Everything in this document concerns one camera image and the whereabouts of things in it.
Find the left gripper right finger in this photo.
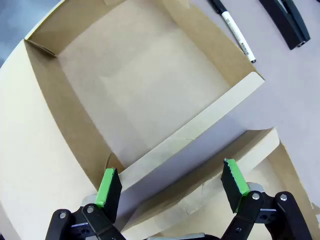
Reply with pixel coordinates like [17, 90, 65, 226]
[219, 158, 313, 240]

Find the brown cardboard box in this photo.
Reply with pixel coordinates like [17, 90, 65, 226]
[117, 127, 320, 240]
[0, 0, 266, 240]

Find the black stapler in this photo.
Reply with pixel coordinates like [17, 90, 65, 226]
[258, 0, 312, 51]

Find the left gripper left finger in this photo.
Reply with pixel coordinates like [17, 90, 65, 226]
[44, 166, 126, 240]

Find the white pen with black cap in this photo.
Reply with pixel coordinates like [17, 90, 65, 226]
[208, 0, 258, 65]

